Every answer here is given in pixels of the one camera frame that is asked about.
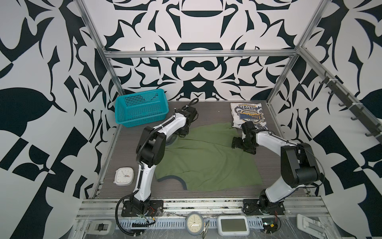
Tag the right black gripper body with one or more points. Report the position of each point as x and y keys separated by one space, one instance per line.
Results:
x=243 y=144

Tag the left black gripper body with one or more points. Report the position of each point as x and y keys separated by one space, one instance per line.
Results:
x=184 y=131

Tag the white tank top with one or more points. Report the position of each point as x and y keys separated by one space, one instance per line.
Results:
x=246 y=112

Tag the green tank top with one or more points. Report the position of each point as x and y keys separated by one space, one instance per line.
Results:
x=204 y=160

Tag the teal plastic basket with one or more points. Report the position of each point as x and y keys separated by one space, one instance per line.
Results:
x=141 y=108

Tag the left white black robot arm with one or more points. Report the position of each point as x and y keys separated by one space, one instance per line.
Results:
x=151 y=149

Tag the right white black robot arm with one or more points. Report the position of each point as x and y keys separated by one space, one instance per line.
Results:
x=299 y=166

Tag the small green circuit board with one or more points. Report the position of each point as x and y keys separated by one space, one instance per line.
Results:
x=271 y=225

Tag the white digital display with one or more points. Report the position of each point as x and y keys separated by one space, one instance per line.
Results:
x=232 y=225

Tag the small white square clock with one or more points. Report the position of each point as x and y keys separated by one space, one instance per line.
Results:
x=124 y=176

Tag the round analog clock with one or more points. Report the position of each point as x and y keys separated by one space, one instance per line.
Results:
x=195 y=224

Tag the white plastic stand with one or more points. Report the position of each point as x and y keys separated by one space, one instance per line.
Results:
x=310 y=226

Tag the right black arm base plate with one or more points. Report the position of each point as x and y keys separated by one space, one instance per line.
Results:
x=255 y=207

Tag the horizontal aluminium frame bar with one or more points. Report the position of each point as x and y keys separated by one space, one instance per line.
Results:
x=198 y=53

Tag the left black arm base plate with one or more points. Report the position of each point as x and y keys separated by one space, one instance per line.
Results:
x=148 y=208

